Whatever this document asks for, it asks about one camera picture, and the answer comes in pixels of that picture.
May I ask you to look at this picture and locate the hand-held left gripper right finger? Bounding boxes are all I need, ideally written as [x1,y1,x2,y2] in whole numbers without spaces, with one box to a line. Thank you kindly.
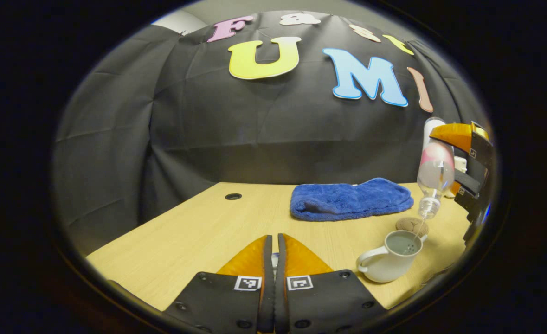
[276,233,387,334]

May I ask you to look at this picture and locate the black backdrop cloth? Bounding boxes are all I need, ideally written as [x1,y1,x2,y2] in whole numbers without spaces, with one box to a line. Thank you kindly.
[53,10,492,256]

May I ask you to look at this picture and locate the blue towel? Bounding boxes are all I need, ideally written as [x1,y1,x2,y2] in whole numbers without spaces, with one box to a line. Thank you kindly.
[290,178,414,222]

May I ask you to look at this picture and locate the white ceramic teacup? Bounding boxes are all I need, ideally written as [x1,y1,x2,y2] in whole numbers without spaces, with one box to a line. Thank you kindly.
[356,230,428,283]

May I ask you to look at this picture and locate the round cork coaster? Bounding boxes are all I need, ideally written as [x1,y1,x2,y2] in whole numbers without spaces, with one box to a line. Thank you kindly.
[396,217,429,237]

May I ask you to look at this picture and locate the clear plastic water bottle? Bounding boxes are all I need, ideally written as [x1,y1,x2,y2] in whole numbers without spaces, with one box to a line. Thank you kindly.
[416,117,456,219]

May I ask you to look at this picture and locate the white toaster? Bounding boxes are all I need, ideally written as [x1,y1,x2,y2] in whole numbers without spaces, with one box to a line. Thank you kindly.
[446,155,469,199]

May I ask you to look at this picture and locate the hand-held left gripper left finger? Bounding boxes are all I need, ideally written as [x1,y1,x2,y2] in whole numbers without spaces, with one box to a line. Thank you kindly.
[164,234,275,334]

